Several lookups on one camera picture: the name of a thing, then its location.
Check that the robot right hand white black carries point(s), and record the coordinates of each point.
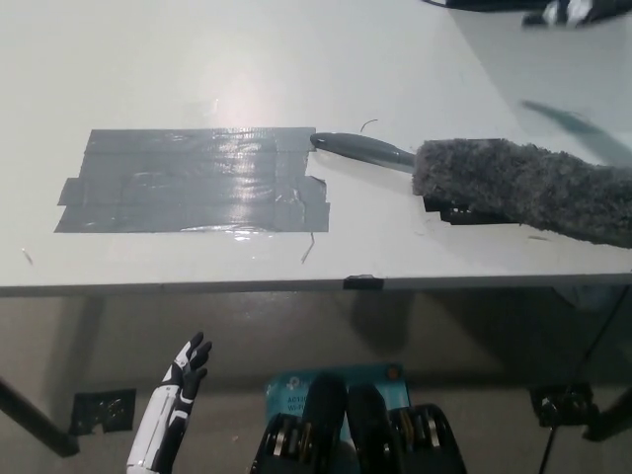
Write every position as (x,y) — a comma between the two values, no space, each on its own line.
(563,11)

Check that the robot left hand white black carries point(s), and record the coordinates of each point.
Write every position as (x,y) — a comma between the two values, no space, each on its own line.
(173,410)

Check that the grey fluffy duster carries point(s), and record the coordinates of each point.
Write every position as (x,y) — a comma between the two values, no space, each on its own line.
(518,187)

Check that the black device on desk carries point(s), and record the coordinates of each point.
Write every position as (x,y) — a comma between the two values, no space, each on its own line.
(484,2)

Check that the teal printed box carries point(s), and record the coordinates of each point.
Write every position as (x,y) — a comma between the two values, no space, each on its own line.
(291,395)

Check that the black table leg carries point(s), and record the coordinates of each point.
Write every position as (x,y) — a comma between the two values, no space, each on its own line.
(34,419)

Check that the thin loose tape thread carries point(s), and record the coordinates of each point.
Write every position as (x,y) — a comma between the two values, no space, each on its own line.
(307,247)

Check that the black table edge clip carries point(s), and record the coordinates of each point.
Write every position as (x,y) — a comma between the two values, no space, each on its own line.
(363,282)

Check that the small black tape patch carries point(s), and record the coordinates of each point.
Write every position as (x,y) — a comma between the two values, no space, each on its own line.
(447,213)

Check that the grey duct tape patch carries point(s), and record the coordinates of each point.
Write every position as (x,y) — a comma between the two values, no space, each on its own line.
(197,180)

